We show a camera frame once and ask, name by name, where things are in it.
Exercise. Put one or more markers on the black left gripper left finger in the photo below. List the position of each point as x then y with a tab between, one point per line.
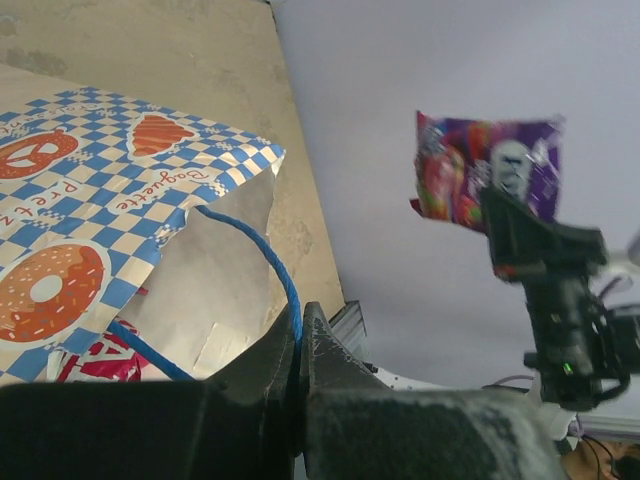
236	424

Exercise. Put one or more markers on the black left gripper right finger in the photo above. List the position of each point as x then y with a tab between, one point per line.
356	427

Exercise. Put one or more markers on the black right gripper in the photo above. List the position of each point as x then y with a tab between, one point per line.
574	353

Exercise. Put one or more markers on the purple candy packet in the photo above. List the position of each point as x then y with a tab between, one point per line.
456	158

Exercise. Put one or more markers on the blue checkered paper bag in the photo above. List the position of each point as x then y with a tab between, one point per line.
93	185

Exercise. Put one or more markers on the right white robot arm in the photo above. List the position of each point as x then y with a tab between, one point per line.
625	325

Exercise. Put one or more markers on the pink snack packet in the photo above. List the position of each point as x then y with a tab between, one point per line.
108	359

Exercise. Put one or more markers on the aluminium frame rail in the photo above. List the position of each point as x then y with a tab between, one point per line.
348	326

